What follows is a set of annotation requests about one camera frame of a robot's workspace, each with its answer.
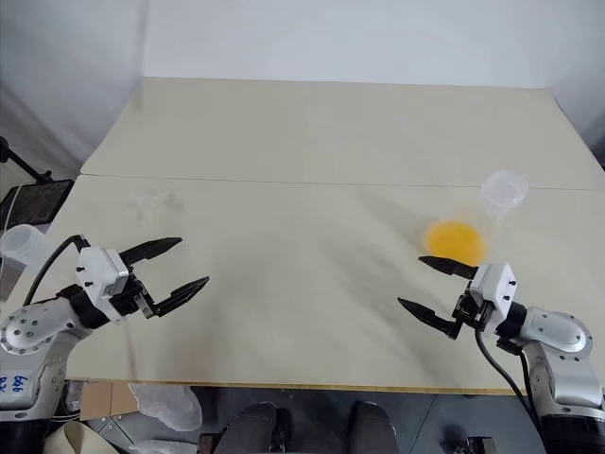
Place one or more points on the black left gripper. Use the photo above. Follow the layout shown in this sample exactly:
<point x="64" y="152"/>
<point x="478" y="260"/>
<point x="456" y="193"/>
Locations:
<point x="132" y="298"/>

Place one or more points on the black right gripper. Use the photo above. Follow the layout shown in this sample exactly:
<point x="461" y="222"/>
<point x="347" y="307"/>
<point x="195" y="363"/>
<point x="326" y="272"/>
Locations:
<point x="472" y="312"/>

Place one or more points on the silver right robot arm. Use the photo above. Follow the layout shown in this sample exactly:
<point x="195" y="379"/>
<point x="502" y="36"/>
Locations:
<point x="562" y="336"/>

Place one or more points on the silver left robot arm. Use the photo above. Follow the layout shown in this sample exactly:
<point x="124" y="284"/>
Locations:
<point x="35" y="326"/>

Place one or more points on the clear plastic cup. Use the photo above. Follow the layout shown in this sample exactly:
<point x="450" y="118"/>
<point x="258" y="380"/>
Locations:
<point x="456" y="241"/>

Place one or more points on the clear plastic bag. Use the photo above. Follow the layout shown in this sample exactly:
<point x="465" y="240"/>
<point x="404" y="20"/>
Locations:
<point x="167" y="402"/>

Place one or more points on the brown cardboard box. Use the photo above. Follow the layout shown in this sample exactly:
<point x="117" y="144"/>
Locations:
<point x="101" y="399"/>

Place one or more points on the translucent plastic cup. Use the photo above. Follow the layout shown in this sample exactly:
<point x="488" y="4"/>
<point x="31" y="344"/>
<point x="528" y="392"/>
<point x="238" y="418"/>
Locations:
<point x="21" y="246"/>

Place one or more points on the dark rounded shape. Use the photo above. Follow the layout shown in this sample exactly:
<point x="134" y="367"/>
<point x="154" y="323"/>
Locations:
<point x="253" y="428"/>
<point x="373" y="428"/>

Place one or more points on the small dark metal object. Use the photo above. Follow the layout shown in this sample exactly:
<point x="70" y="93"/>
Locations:
<point x="468" y="444"/>

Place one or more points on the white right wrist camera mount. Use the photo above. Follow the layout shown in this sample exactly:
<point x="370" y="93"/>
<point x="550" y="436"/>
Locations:
<point x="496" y="286"/>

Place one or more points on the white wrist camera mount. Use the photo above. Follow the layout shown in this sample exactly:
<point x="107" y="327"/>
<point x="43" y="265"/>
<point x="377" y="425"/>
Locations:
<point x="97" y="272"/>
<point x="496" y="286"/>

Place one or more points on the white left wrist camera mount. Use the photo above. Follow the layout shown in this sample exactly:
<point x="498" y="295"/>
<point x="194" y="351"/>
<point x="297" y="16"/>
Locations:
<point x="97" y="272"/>

